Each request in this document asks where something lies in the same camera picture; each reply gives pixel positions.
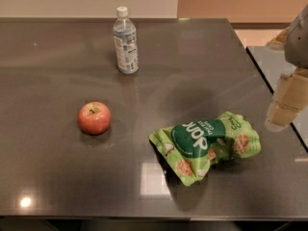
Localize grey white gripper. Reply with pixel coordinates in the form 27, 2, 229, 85
265, 5, 308, 132

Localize red apple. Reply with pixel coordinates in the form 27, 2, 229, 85
78, 102, 111, 135

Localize grey side table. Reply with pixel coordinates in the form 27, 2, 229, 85
246, 46, 308, 152

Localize clear plastic water bottle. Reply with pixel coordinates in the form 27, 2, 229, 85
113, 7, 139, 74

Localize green snack chip bag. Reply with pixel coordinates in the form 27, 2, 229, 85
149, 112, 261, 187

